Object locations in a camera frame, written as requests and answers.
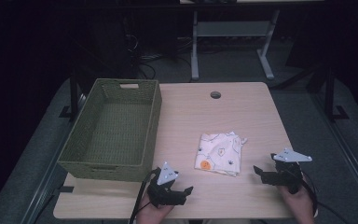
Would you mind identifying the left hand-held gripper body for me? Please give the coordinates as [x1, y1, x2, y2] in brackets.
[146, 161, 187, 208]

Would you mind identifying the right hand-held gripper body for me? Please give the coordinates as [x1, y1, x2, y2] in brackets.
[261, 147, 313, 196]

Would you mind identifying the cream patterned cloth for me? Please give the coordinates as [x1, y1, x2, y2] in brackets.
[194, 131, 248, 177]

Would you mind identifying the person's left hand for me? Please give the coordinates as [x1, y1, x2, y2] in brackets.
[135, 193, 175, 224]

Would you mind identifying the person's right hand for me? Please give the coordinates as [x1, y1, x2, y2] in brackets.
[276, 174, 317, 224]

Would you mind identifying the green woven basket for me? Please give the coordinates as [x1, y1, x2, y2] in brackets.
[57, 77, 163, 183]

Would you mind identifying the black metal stand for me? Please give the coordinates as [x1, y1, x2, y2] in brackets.
[58, 66, 79, 123]
[323, 64, 351, 123]

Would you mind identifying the black tape strip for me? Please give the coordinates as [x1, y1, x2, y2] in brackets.
[57, 185, 76, 194]

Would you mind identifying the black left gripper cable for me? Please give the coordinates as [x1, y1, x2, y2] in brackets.
[128, 167, 162, 224]

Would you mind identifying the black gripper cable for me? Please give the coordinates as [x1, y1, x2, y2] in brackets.
[128, 167, 162, 224]
[297, 169, 352, 224]

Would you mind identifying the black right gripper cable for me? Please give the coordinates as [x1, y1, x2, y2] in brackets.
[297, 169, 352, 224]

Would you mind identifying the metal rail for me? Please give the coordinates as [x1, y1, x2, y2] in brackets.
[20, 92, 88, 224]
[309, 91, 358, 216]

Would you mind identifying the tangle of dark cables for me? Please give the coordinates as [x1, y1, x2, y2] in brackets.
[127, 32, 194, 80]

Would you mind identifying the white metal frame desk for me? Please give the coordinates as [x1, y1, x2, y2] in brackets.
[179, 0, 324, 82]

